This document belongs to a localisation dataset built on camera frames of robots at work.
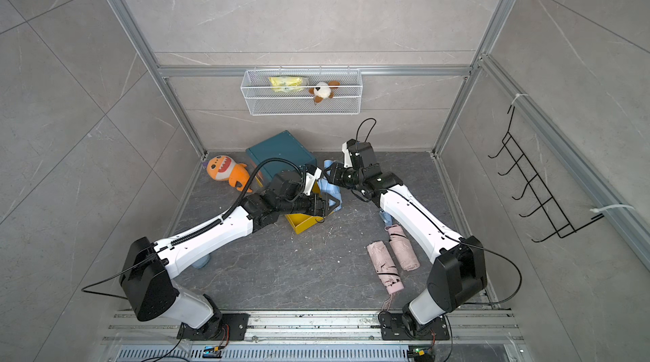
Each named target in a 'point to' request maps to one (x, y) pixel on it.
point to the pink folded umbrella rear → (409, 256)
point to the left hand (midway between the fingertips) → (334, 198)
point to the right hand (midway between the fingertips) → (329, 172)
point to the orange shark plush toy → (223, 167)
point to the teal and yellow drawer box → (283, 145)
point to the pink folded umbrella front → (384, 266)
